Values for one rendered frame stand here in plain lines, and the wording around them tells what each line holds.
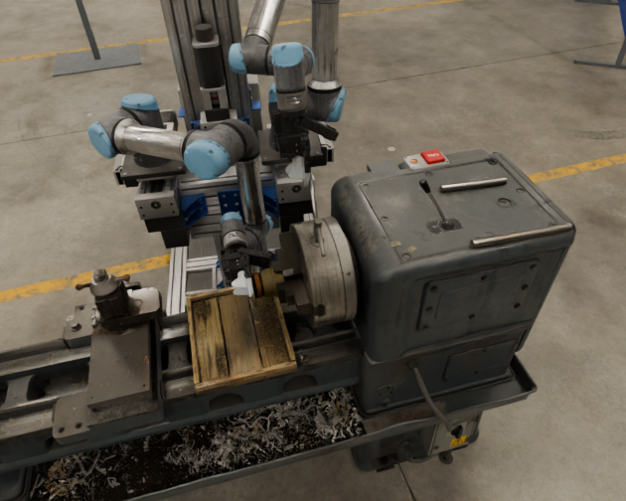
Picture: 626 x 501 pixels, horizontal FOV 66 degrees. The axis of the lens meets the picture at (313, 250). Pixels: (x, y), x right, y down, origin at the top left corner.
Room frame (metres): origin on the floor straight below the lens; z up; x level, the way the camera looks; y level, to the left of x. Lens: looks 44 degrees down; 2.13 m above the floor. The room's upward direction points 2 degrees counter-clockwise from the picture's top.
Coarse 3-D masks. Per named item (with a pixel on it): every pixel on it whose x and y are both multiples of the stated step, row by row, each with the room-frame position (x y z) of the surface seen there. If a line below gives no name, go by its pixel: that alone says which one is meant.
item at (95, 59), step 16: (80, 0) 5.35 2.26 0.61; (80, 16) 5.34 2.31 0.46; (96, 48) 5.35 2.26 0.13; (112, 48) 5.65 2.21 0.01; (128, 48) 5.64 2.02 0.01; (64, 64) 5.25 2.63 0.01; (80, 64) 5.24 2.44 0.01; (96, 64) 5.22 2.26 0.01; (112, 64) 5.21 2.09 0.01; (128, 64) 5.19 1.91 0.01
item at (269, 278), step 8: (256, 272) 0.98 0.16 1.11; (264, 272) 0.97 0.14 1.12; (272, 272) 0.96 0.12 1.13; (280, 272) 0.98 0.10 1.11; (256, 280) 0.94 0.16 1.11; (264, 280) 0.94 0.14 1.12; (272, 280) 0.94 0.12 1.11; (280, 280) 0.95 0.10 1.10; (256, 288) 0.93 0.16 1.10; (264, 288) 0.93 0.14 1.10; (272, 288) 0.93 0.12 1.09; (256, 296) 0.92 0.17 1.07; (264, 296) 0.94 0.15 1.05
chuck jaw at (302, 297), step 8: (296, 280) 0.95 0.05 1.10; (280, 288) 0.92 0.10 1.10; (288, 288) 0.92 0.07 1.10; (296, 288) 0.92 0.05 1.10; (304, 288) 0.92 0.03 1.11; (280, 296) 0.91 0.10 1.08; (288, 296) 0.89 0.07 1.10; (296, 296) 0.89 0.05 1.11; (304, 296) 0.88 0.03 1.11; (288, 304) 0.89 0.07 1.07; (296, 304) 0.87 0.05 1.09; (304, 304) 0.85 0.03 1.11; (312, 304) 0.86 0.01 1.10; (320, 304) 0.85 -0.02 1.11; (304, 312) 0.85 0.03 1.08; (320, 312) 0.85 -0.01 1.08
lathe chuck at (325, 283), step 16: (304, 224) 1.06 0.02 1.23; (304, 240) 0.98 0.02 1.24; (304, 256) 0.93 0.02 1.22; (320, 256) 0.93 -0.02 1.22; (336, 256) 0.93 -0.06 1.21; (304, 272) 0.93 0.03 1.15; (320, 272) 0.89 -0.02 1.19; (336, 272) 0.90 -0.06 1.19; (320, 288) 0.86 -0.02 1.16; (336, 288) 0.87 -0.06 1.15; (336, 304) 0.85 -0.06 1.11; (320, 320) 0.84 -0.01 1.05; (336, 320) 0.86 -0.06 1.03
